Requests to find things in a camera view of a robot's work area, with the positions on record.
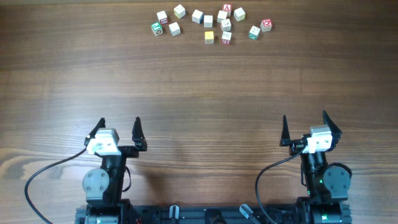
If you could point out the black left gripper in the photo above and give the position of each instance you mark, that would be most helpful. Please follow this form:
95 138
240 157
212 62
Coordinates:
126 149

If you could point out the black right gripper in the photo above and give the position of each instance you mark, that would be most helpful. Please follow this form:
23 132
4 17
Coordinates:
297 144

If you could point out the white green wooden block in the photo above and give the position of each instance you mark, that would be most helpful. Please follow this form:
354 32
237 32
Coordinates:
174 29

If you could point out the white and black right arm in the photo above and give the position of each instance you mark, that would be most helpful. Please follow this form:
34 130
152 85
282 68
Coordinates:
327 184

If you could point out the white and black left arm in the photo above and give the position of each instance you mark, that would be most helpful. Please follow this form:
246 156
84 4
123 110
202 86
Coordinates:
104 186

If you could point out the green letter wooden block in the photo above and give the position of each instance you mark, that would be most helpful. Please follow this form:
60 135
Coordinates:
157 28

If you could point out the green sided wooden block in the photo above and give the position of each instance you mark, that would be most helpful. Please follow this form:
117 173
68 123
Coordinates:
254 32

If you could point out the red sided wooden block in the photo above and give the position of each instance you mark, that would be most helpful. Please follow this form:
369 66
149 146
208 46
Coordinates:
162 17

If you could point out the red letter O block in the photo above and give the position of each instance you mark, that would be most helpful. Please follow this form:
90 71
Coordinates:
266 25

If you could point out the red bottomed wooden block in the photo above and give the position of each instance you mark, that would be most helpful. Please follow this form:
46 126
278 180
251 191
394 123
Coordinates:
226 38

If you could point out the yellow edged wooden block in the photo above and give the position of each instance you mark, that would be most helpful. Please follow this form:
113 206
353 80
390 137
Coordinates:
179 11

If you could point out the blue sided wooden block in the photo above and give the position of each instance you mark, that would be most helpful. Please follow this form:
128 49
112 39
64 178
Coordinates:
197 16

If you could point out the plain wooden block right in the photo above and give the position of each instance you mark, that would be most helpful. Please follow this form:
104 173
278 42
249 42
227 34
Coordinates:
239 14

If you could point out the plain picture wooden block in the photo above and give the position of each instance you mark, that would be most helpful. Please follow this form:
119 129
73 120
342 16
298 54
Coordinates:
208 21

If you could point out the plain wooden block centre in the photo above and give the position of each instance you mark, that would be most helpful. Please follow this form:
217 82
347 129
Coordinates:
222 15

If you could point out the red letter A block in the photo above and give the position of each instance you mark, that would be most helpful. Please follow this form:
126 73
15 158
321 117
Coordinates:
227 8

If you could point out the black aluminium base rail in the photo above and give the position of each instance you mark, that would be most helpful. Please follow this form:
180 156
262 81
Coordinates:
214 214

